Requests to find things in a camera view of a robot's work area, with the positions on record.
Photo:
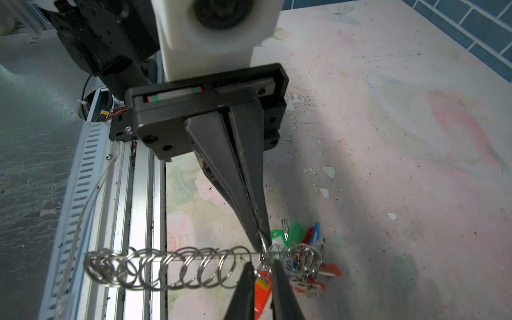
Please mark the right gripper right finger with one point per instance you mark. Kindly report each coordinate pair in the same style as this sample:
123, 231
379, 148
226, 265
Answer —
284, 302

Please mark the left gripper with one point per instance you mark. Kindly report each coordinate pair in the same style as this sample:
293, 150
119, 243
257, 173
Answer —
160, 112

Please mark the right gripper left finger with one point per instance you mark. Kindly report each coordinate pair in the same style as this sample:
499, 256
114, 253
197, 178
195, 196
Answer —
242, 303

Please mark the bunch of coloured key tags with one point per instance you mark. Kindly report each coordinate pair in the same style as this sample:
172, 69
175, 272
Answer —
301, 252

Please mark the large keyring with chain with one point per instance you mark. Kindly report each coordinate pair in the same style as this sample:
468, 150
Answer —
183, 268

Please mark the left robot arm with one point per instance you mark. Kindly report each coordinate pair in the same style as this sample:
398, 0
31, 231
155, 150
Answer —
116, 41

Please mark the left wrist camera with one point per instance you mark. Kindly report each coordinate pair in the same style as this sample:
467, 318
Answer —
200, 38

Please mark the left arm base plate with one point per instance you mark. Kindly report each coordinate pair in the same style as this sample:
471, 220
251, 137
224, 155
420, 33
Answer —
122, 128

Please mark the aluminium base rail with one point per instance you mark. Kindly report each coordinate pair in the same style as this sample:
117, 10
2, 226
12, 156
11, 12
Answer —
115, 199

